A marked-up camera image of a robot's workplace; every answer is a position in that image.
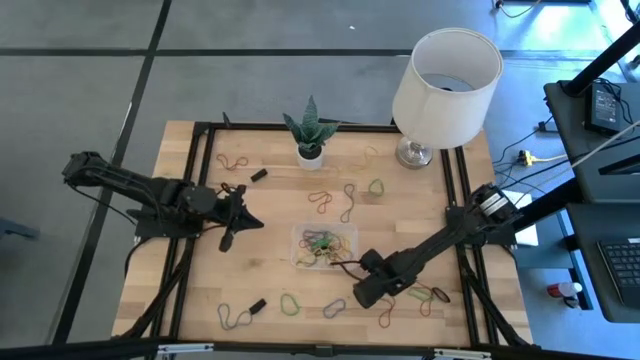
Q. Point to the black diagonal support beam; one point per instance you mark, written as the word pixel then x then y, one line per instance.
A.
pixel 545 202

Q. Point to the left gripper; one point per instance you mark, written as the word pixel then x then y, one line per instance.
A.
pixel 227 210

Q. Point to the green small rubber band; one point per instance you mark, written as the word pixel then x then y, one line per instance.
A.
pixel 370 190

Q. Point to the black power supply unit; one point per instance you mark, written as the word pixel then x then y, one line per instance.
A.
pixel 602 107

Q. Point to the white box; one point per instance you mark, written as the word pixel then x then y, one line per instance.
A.
pixel 527 235

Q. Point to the yellow-green rubber band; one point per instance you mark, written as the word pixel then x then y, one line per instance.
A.
pixel 415 294

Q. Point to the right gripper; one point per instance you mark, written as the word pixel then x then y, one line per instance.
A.
pixel 395 272

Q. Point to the black horizontal crossbar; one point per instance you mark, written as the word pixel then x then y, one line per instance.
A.
pixel 75 350

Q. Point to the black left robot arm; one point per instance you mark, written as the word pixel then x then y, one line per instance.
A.
pixel 165 192

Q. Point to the black keyboard desk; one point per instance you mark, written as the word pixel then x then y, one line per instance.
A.
pixel 582 260

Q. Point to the yellow wide rubber band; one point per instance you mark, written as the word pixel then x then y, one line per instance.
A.
pixel 301 261

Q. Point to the white shade silver lamp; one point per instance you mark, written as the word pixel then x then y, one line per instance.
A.
pixel 440 115

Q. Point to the silver metal bracket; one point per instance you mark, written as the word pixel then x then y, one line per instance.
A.
pixel 462 354
pixel 185 348

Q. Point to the black keyboard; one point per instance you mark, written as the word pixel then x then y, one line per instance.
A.
pixel 625 272

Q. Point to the black stand pole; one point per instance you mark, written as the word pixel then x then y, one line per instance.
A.
pixel 600 62

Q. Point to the green wide rubber band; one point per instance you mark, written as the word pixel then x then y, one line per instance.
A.
pixel 281 303

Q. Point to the clear plastic bin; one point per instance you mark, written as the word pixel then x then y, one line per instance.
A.
pixel 297 227

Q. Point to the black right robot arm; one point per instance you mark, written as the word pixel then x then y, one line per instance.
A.
pixel 440 240

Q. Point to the red thin rubber band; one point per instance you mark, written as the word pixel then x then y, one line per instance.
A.
pixel 223 165
pixel 429 307

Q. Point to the small black floor object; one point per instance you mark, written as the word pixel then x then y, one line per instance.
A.
pixel 571 302

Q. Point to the yellow thin rubber band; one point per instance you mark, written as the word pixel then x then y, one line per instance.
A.
pixel 369 159

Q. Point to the black thin rubber band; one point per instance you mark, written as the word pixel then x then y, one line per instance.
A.
pixel 434 291

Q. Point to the white red spray bottle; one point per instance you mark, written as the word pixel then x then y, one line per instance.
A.
pixel 565 290

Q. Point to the snake plant white pot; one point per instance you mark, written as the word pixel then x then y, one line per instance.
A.
pixel 310 132

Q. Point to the orange rubber band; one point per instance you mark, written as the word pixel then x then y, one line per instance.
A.
pixel 310 196

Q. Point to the black clip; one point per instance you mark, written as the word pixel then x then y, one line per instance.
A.
pixel 257 306
pixel 258 175

